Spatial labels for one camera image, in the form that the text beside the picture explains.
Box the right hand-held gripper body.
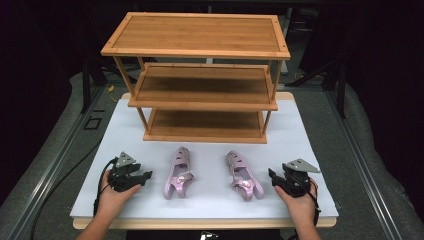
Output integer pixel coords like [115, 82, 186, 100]
[281, 158, 322, 199]

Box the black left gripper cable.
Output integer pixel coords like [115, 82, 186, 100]
[93, 157, 120, 217]

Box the black floor cable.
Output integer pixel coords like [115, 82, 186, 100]
[29, 138, 103, 240]

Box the person's left hand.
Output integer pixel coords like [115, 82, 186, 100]
[97, 170, 143, 218]

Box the white table mat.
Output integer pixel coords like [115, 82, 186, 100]
[69, 97, 340, 220]

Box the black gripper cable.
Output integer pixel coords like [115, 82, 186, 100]
[93, 157, 120, 217]
[287, 178, 322, 240]

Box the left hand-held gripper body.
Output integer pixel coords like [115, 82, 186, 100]
[107, 151, 140, 193]

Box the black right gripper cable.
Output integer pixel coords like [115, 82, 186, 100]
[287, 178, 322, 240]

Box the black metal stand leg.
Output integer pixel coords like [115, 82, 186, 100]
[81, 58, 93, 114]

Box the metal floor rail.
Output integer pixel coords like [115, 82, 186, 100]
[323, 89, 403, 240]
[8, 85, 108, 240]

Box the person's right hand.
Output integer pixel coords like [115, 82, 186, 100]
[273, 179, 319, 228]

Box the pink strappy sandal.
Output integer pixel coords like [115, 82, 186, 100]
[224, 150, 265, 202]
[162, 145, 196, 201]

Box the three-tier wooden shoe rack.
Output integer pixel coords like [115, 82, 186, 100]
[100, 11, 292, 145]

